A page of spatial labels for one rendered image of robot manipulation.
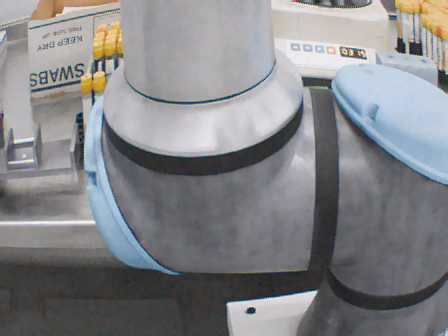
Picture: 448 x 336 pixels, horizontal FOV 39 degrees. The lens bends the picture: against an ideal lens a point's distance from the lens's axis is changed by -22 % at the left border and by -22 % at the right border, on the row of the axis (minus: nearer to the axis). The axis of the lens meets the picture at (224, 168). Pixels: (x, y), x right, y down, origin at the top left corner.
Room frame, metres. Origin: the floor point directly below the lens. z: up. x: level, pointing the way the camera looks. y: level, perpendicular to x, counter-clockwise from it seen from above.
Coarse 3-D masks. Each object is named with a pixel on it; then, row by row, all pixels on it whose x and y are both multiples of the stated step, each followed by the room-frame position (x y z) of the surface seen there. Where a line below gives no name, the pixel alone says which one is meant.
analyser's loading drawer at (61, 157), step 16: (16, 144) 0.73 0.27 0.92; (32, 144) 0.73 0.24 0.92; (48, 144) 0.73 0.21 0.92; (64, 144) 0.73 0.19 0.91; (0, 160) 0.70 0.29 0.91; (16, 160) 0.70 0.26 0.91; (32, 160) 0.68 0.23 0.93; (48, 160) 0.70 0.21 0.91; (64, 160) 0.69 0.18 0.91; (0, 176) 0.67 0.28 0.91; (16, 176) 0.67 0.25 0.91; (32, 176) 0.68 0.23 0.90
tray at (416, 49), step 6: (402, 42) 1.10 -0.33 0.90; (408, 42) 1.11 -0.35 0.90; (414, 42) 1.11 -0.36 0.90; (420, 42) 1.12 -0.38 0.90; (396, 48) 1.12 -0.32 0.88; (402, 48) 1.10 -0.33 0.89; (414, 48) 1.08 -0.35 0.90; (420, 48) 1.09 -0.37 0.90; (414, 54) 1.07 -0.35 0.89; (420, 54) 1.06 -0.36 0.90; (438, 72) 0.99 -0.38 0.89; (438, 78) 0.99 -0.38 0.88; (444, 78) 0.97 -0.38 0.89; (444, 84) 0.97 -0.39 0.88
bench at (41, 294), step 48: (384, 0) 1.35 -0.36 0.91; (0, 192) 0.69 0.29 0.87; (48, 192) 0.69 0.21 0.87; (0, 240) 0.62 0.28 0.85; (48, 240) 0.62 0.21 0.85; (96, 240) 0.63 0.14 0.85; (0, 288) 1.14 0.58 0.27; (48, 288) 1.17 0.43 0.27; (96, 288) 1.19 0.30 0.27; (144, 288) 1.21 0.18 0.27; (192, 288) 1.21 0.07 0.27; (240, 288) 1.21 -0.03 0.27; (288, 288) 1.20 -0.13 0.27
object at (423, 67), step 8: (376, 56) 0.86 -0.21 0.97; (384, 56) 0.84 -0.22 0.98; (392, 56) 0.85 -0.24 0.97; (400, 56) 0.85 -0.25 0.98; (416, 56) 0.86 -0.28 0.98; (424, 56) 0.87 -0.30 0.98; (376, 64) 0.86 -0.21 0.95; (384, 64) 0.83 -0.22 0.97; (392, 64) 0.83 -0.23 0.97; (400, 64) 0.83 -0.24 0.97; (408, 64) 0.83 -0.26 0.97; (416, 64) 0.83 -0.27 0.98; (424, 64) 0.83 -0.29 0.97; (432, 64) 0.84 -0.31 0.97; (408, 72) 0.83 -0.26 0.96; (416, 72) 0.83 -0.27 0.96; (424, 72) 0.83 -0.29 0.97; (432, 72) 0.83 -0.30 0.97; (432, 80) 0.83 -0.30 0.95
